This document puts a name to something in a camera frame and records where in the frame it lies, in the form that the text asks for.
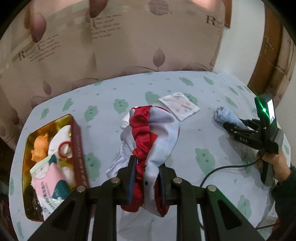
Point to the red gold toffee tin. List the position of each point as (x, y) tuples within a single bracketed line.
[(31, 205)]

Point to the small floral tissue pack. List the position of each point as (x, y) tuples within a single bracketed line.
[(181, 105)]

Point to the orange plush toy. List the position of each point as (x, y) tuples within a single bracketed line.
[(41, 146)]

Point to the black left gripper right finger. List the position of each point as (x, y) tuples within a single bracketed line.
[(166, 185)]

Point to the blue towel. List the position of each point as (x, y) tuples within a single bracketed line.
[(223, 115)]

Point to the right hand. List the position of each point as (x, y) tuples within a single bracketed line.
[(280, 167)]

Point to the red white satin cloth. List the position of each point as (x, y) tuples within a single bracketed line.
[(151, 136)]

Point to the dark green sleeve forearm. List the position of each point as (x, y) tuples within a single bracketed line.
[(284, 197)]

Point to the pink white wipes packet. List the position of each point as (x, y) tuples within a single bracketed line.
[(49, 184)]

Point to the beige leaf print curtain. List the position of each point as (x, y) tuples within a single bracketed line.
[(52, 47)]

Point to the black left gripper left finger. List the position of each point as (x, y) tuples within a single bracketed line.
[(127, 181)]

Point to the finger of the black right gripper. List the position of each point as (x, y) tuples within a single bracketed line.
[(253, 124), (232, 129)]

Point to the cloud print table cloth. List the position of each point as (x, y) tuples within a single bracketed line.
[(198, 149)]

